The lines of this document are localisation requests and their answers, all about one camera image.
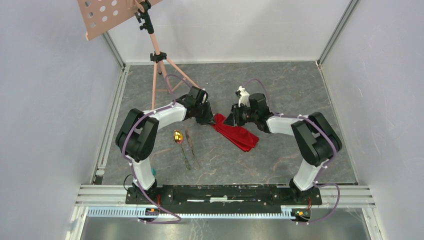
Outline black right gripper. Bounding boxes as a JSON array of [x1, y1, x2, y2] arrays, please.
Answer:
[[223, 102, 258, 127]]

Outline red cloth napkin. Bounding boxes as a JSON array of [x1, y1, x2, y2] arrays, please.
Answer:
[[212, 113, 259, 152]]

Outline iridescent spoon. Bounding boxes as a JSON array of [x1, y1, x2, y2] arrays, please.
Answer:
[[173, 129, 184, 144]]

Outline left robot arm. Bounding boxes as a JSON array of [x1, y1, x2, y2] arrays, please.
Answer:
[[115, 86, 215, 204]]

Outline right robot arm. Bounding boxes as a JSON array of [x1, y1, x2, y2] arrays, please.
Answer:
[[224, 88, 343, 204]]

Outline pink music stand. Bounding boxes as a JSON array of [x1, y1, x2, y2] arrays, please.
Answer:
[[76, 0, 205, 110]]

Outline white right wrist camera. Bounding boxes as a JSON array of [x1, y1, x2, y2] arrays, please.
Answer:
[[235, 86, 250, 108]]

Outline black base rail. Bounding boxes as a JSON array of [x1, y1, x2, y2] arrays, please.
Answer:
[[146, 184, 323, 214]]

